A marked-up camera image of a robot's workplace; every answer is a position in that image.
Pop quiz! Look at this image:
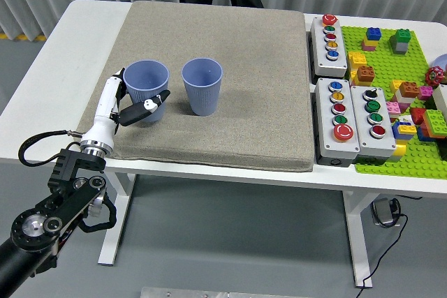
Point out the green studded baseplate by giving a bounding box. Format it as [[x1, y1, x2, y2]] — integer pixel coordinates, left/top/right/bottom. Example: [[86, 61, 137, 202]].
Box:
[[340, 25, 447, 181]]

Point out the green grey brick stack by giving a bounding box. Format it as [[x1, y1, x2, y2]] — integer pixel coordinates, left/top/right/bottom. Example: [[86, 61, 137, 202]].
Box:
[[390, 28, 413, 55]]

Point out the black power cable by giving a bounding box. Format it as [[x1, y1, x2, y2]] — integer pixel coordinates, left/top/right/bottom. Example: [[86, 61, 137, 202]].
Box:
[[359, 203, 409, 290]]

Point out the pink toy brick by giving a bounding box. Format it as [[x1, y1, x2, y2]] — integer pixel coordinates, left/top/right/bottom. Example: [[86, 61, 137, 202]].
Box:
[[417, 85, 434, 101]]

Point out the red toy brick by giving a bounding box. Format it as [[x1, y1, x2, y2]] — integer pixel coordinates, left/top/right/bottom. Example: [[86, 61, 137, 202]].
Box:
[[409, 106, 427, 126]]

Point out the white block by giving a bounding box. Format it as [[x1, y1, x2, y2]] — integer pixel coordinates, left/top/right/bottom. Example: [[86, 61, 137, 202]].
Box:
[[432, 84, 447, 121]]

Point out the orange white brick stack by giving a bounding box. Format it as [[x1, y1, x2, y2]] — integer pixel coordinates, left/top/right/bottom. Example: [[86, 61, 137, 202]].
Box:
[[389, 80, 420, 105]]

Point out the green orange brick stack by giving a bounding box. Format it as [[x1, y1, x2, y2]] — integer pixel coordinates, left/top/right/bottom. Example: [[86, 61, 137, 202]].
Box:
[[417, 109, 447, 142]]

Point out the white table leg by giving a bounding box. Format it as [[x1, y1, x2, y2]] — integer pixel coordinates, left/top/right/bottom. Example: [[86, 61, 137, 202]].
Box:
[[97, 171, 136, 266], [342, 189, 373, 289]]

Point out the yellow toy brick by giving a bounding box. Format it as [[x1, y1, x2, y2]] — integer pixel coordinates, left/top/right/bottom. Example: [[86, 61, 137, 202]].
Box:
[[347, 51, 367, 86]]

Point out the grey four-button selector box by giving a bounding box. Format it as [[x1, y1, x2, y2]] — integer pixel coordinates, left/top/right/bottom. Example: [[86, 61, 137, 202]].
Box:
[[349, 84, 397, 165]]

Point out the red valve handwheel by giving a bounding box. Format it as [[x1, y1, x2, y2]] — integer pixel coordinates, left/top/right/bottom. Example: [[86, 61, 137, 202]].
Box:
[[425, 66, 445, 87]]

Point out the blue ribbed plastic cup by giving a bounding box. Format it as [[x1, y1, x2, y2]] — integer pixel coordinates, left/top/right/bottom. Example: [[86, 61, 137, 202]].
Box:
[[124, 60, 170, 124], [181, 58, 224, 117]]

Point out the grey-brown fabric mat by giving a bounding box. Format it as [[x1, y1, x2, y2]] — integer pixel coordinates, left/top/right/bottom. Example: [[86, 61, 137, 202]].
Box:
[[77, 0, 314, 172]]

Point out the slim grey five-button box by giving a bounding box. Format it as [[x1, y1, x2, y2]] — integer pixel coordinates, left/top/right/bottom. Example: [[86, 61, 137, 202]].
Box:
[[309, 14, 349, 79]]

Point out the yellow grey brick stack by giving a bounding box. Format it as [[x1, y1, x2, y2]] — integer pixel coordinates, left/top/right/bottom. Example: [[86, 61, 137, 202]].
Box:
[[393, 142, 407, 163]]

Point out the orange toy brick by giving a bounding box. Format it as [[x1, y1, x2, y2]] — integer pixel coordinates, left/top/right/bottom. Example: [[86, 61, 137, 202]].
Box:
[[356, 66, 376, 86]]

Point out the blue yellow pink brick stack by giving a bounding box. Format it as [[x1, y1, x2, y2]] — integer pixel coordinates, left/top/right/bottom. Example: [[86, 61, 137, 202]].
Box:
[[361, 27, 383, 52]]

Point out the lavender bowl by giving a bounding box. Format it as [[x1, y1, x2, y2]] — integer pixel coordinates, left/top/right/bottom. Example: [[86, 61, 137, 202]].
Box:
[[431, 53, 447, 75]]

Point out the grey power adapter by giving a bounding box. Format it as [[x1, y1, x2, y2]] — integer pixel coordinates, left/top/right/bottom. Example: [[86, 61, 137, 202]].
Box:
[[370, 198, 401, 228]]

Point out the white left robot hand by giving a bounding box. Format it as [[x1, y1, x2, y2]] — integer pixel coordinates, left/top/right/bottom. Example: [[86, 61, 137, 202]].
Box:
[[82, 66, 171, 151]]

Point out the wide grey five-button box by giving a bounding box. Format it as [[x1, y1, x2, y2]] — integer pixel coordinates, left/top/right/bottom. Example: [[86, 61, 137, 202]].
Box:
[[314, 77, 360, 167]]

